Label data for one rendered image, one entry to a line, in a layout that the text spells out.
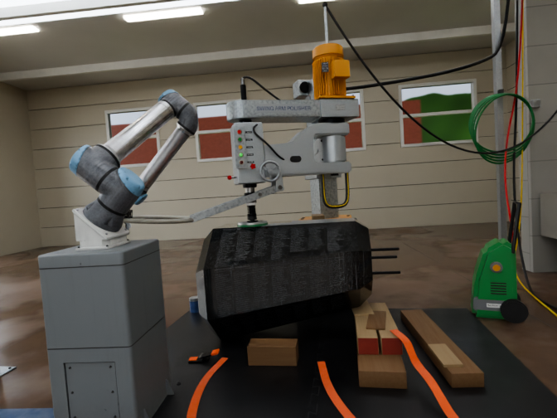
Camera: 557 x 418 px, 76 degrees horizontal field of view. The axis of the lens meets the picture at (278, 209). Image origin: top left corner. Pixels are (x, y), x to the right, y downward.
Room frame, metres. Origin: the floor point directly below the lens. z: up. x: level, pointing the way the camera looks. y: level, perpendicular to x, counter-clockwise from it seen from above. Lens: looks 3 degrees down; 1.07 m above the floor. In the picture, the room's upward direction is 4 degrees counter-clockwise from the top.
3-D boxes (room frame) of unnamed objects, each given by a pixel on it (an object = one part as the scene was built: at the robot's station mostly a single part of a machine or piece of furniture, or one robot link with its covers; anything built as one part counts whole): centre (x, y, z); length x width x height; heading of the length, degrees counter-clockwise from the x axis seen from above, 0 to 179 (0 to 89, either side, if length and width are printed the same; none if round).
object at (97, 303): (1.76, 0.87, 0.43); 0.50 x 0.50 x 0.85; 85
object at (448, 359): (1.94, -0.87, 0.10); 0.25 x 0.10 x 0.01; 175
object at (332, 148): (2.74, -0.44, 1.35); 0.19 x 0.19 x 0.20
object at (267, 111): (2.66, -0.14, 1.62); 0.96 x 0.25 x 0.17; 104
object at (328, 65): (2.73, -0.45, 1.90); 0.31 x 0.28 x 0.40; 14
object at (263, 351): (2.17, 0.09, 0.07); 0.30 x 0.12 x 0.12; 81
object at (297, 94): (3.43, -0.29, 2.00); 0.20 x 0.18 x 0.15; 170
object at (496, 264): (2.72, -1.64, 0.43); 0.35 x 0.35 x 0.87; 65
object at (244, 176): (2.60, 0.12, 1.32); 0.36 x 0.22 x 0.45; 104
